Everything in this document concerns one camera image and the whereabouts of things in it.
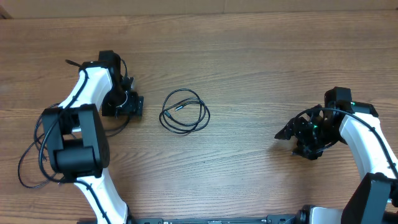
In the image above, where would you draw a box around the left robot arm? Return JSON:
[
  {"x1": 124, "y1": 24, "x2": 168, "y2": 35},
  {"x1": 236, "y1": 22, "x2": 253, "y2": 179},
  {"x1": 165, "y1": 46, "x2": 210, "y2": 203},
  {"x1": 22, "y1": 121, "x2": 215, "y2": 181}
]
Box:
[{"x1": 39, "y1": 50, "x2": 144, "y2": 223}]

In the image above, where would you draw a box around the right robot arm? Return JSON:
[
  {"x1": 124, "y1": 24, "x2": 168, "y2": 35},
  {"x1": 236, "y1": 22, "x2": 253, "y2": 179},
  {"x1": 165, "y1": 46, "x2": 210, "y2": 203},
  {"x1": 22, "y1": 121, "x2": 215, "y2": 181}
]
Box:
[{"x1": 274, "y1": 86, "x2": 397, "y2": 223}]

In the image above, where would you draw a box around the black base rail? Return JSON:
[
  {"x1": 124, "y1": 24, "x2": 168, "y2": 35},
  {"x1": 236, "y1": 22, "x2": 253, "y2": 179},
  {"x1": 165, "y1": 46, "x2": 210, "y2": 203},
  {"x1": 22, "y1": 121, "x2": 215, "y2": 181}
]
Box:
[{"x1": 127, "y1": 212, "x2": 310, "y2": 224}]

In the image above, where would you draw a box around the black micro USB cable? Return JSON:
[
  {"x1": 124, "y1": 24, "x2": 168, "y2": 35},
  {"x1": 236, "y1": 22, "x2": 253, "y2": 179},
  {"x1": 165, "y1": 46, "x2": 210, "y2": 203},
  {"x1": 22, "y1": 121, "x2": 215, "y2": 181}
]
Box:
[{"x1": 33, "y1": 104, "x2": 133, "y2": 161}]

